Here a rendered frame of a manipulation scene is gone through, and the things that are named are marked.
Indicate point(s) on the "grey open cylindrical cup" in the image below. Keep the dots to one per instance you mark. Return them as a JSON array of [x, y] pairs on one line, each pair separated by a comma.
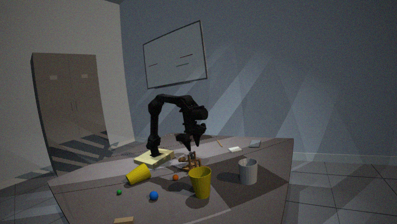
[[248, 171]]

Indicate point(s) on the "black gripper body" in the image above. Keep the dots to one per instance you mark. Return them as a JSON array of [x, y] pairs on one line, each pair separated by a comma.
[[185, 137]]

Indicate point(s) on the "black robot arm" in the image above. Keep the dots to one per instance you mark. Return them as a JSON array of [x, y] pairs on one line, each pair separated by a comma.
[[190, 109]]

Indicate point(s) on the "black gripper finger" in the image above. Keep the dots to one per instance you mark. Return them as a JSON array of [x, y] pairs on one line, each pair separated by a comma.
[[196, 139], [187, 144]]

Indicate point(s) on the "dark blue ball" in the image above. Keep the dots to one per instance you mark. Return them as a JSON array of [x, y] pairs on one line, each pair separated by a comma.
[[153, 195]]

